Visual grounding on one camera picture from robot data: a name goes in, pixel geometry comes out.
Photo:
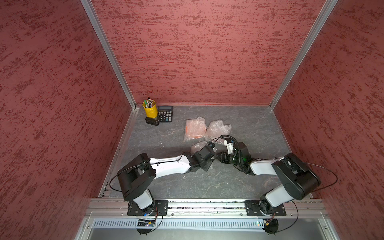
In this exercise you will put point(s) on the clear bubble wrap sheet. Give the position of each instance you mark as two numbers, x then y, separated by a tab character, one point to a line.
198	147

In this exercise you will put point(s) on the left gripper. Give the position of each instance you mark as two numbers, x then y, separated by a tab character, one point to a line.
207	166

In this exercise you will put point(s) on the black stapler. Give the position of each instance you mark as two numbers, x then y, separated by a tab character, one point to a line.
152	121

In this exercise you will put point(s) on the bubble wrapped pink plate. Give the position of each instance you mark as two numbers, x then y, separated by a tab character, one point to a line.
216	129

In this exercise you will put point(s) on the perforated cable duct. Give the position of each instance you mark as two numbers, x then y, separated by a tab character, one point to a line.
188	224

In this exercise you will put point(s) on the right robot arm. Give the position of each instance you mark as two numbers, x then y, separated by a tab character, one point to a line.
297	180

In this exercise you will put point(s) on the pens in cup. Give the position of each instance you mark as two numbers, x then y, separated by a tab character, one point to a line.
149	103

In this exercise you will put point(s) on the aluminium front rail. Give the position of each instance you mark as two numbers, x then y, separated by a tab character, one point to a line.
209	208

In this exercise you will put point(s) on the black calculator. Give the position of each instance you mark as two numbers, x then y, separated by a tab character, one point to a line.
165	114

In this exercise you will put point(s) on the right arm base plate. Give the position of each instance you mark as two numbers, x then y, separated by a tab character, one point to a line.
263	209

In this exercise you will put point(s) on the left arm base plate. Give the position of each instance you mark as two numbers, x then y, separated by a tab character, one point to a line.
159	207

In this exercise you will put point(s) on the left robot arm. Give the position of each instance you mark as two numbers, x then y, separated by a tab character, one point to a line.
136	177

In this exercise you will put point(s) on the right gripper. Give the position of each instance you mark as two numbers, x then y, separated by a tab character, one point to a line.
223	158

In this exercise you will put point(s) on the yellow pen cup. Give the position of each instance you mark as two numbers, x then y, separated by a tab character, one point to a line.
152	112

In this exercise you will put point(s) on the bubble wrapped orange plate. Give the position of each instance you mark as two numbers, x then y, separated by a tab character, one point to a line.
195	129

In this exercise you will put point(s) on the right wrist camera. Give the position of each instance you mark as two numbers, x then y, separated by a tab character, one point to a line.
230	145

